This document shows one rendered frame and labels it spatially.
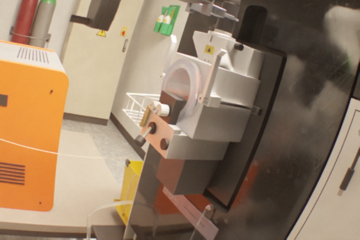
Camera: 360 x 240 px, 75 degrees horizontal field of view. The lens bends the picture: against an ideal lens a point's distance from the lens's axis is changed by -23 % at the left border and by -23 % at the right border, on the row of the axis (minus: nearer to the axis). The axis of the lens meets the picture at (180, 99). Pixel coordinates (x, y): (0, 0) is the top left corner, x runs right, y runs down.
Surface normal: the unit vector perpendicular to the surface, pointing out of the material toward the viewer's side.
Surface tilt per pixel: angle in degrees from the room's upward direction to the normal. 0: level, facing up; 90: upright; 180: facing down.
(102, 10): 113
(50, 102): 90
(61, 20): 90
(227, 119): 90
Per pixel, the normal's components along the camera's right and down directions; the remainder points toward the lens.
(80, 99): 0.49, 0.31
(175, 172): -0.83, -0.14
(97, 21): 0.34, 0.65
